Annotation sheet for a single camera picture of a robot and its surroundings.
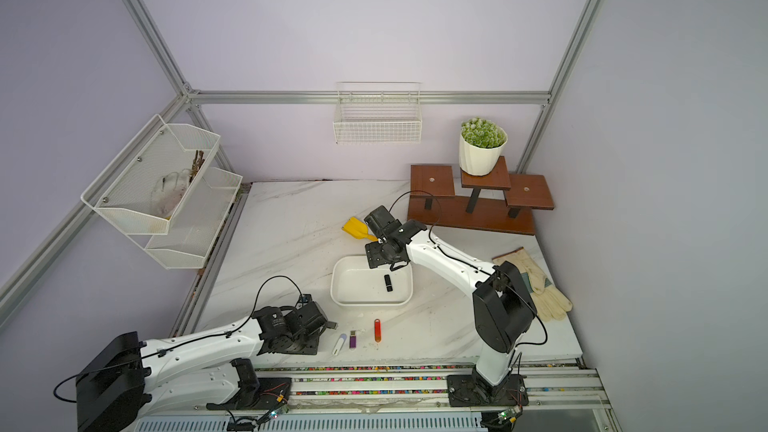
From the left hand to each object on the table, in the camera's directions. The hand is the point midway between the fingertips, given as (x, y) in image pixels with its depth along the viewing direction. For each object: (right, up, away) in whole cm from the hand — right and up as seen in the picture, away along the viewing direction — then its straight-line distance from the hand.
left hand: (309, 346), depth 81 cm
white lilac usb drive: (+8, +1, 0) cm, 8 cm away
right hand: (+22, +24, +6) cm, 33 cm away
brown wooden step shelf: (+64, +41, +33) cm, 83 cm away
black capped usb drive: (+22, +15, +11) cm, 29 cm away
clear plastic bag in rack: (-36, +43, -4) cm, 56 cm away
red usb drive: (+19, +3, +2) cm, 19 cm away
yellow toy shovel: (+11, +31, +25) cm, 41 cm away
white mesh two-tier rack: (-40, +29, +9) cm, 50 cm away
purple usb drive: (+12, +2, 0) cm, 12 cm away
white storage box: (+11, +14, +12) cm, 22 cm away
